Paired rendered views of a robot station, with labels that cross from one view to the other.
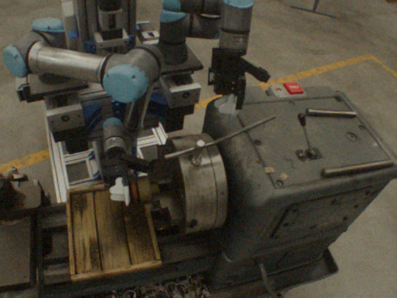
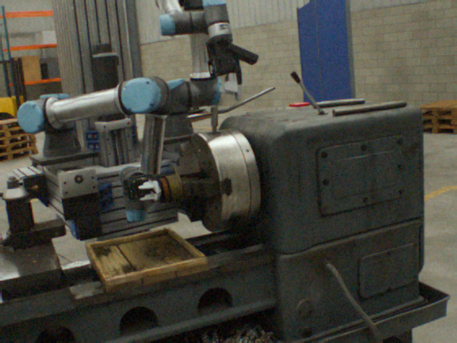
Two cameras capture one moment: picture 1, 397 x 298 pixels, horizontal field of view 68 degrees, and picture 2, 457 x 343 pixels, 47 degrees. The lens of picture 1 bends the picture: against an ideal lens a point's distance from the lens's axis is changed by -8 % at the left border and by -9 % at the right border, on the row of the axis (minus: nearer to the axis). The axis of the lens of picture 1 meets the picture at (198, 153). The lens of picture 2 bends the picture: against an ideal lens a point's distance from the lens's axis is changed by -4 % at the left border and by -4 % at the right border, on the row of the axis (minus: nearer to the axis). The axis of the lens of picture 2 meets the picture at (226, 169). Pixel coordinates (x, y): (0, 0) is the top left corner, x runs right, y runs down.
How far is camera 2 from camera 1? 116 cm
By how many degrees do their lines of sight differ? 36
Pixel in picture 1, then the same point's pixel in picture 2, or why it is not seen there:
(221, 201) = (249, 158)
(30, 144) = not seen: outside the picture
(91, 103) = (100, 183)
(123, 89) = (140, 96)
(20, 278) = (49, 268)
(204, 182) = (227, 143)
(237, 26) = (218, 17)
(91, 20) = not seen: hidden behind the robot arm
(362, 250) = not seen: outside the picture
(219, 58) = (212, 47)
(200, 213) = (231, 170)
